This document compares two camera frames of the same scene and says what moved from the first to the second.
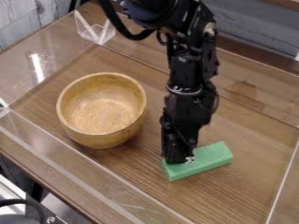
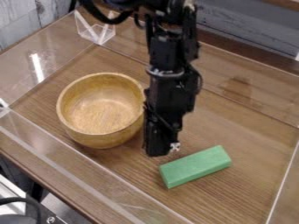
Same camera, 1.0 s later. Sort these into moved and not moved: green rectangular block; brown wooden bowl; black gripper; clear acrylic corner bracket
Moved: green rectangular block; black gripper
Not moved: brown wooden bowl; clear acrylic corner bracket
